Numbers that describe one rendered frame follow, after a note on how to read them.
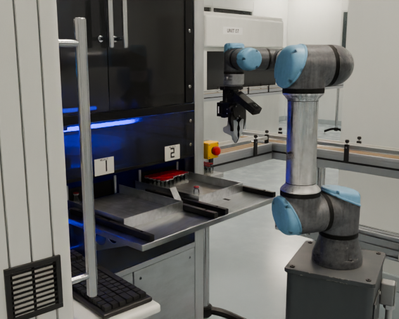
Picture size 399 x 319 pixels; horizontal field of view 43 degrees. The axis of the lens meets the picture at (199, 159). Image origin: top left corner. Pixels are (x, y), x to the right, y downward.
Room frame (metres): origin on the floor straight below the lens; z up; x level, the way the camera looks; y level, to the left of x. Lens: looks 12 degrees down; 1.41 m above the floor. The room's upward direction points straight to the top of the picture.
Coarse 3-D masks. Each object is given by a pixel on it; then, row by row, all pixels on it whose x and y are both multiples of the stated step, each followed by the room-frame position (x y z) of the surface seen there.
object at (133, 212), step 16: (128, 192) 1.86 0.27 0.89; (144, 192) 1.80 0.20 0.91; (80, 208) 1.63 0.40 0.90; (96, 208) 1.69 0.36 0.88; (112, 208) 1.69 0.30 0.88; (128, 208) 1.69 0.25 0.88; (144, 208) 1.69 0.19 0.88; (160, 208) 1.60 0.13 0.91; (176, 208) 1.65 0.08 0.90; (128, 224) 1.49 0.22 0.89
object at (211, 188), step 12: (192, 180) 2.09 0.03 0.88; (204, 180) 2.05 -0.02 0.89; (216, 180) 2.01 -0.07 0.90; (228, 180) 1.97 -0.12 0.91; (168, 192) 1.83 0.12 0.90; (180, 192) 1.79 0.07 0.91; (192, 192) 1.90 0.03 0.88; (204, 192) 1.90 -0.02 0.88; (216, 192) 1.80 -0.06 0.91; (228, 192) 1.86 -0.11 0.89
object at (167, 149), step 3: (177, 144) 2.03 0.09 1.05; (165, 147) 1.97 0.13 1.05; (168, 147) 1.99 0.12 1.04; (171, 147) 2.00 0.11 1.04; (174, 147) 2.01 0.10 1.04; (177, 147) 2.03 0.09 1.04; (165, 150) 1.97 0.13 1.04; (168, 150) 1.99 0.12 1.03; (171, 150) 2.00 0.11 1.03; (177, 150) 2.02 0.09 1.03; (165, 153) 1.97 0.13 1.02; (168, 153) 1.99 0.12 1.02; (174, 153) 2.01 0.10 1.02; (177, 153) 2.02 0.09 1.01; (165, 156) 1.97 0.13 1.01; (168, 156) 1.99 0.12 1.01; (177, 156) 2.02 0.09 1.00; (165, 159) 1.97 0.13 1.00; (168, 159) 1.99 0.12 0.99; (171, 159) 2.00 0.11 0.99
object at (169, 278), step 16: (160, 256) 1.95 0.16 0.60; (176, 256) 2.02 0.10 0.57; (192, 256) 2.09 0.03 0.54; (128, 272) 1.82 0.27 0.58; (144, 272) 1.88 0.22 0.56; (160, 272) 1.95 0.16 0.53; (176, 272) 2.02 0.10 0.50; (192, 272) 2.09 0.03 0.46; (144, 288) 1.88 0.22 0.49; (160, 288) 1.95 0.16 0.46; (176, 288) 2.02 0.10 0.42; (192, 288) 2.09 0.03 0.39; (160, 304) 1.95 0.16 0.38; (176, 304) 2.02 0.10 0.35; (192, 304) 2.09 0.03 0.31
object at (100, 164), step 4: (112, 156) 1.78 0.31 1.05; (96, 160) 1.73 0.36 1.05; (100, 160) 1.74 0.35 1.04; (104, 160) 1.75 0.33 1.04; (108, 160) 1.76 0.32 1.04; (112, 160) 1.78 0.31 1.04; (96, 164) 1.73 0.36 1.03; (100, 164) 1.74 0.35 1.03; (104, 164) 1.75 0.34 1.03; (108, 164) 1.76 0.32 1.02; (112, 164) 1.78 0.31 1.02; (96, 168) 1.73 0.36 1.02; (100, 168) 1.74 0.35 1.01; (104, 168) 1.75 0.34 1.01; (108, 168) 1.76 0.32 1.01; (112, 168) 1.78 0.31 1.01; (96, 172) 1.72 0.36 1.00; (100, 172) 1.74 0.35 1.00; (104, 172) 1.75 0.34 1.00; (108, 172) 1.76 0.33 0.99; (112, 172) 1.78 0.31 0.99
